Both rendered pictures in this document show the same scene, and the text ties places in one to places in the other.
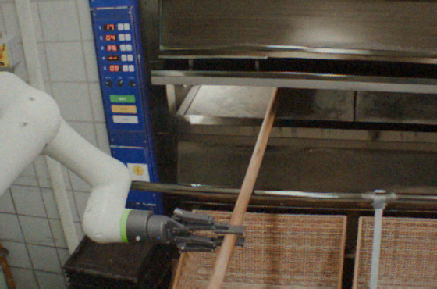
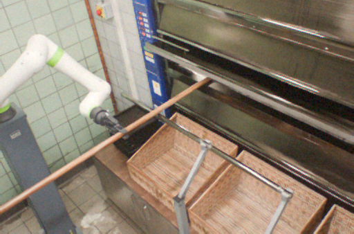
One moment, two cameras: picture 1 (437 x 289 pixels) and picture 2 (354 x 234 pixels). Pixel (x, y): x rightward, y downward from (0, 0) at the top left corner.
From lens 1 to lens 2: 132 cm
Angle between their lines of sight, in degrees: 34
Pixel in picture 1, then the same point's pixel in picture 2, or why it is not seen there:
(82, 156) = (78, 77)
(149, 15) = (155, 12)
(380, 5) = (252, 34)
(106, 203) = (89, 100)
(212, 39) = (177, 32)
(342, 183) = (235, 127)
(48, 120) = (32, 64)
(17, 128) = (19, 64)
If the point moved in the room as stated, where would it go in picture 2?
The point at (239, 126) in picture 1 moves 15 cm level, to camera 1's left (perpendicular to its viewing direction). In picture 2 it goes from (192, 79) to (173, 74)
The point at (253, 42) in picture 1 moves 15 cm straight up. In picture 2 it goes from (192, 39) to (189, 14)
